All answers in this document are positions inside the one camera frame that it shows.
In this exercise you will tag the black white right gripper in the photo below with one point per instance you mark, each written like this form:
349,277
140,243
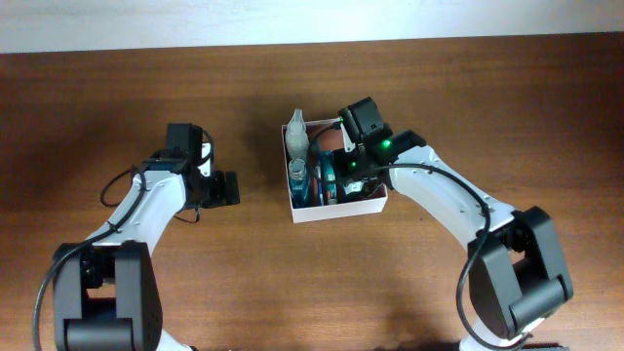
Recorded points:
343,168

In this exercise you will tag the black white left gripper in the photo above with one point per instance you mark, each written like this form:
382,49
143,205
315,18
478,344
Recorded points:
221,194

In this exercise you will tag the white green sachet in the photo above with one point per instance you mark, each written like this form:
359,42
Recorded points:
358,190

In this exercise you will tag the green red toothpaste tube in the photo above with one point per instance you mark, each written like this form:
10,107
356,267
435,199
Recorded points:
328,178

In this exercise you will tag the purple spray bottle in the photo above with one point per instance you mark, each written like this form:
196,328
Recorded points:
296,138

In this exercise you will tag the teal mouthwash bottle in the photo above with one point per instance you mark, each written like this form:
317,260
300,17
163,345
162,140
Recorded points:
298,183

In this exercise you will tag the blue white toothbrush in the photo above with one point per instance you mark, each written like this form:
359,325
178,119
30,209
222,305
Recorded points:
319,184

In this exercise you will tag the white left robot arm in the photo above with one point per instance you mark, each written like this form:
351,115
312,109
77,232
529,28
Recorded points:
105,293

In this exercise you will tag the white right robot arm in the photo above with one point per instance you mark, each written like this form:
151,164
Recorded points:
515,275

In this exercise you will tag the pink open cardboard box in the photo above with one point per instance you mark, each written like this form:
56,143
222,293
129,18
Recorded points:
330,140

